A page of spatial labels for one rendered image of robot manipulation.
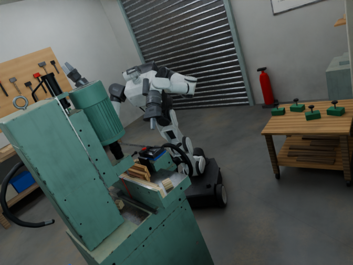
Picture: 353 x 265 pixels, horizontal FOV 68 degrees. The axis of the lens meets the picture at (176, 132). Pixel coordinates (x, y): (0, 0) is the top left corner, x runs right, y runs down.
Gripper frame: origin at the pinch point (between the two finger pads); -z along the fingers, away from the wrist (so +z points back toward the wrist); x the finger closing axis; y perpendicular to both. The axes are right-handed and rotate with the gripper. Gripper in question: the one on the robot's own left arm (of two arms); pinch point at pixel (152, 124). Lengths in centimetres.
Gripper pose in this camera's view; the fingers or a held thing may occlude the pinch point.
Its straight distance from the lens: 142.5
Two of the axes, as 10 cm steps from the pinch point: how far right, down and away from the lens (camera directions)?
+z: 0.1, -9.4, 3.3
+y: -5.3, -2.8, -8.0
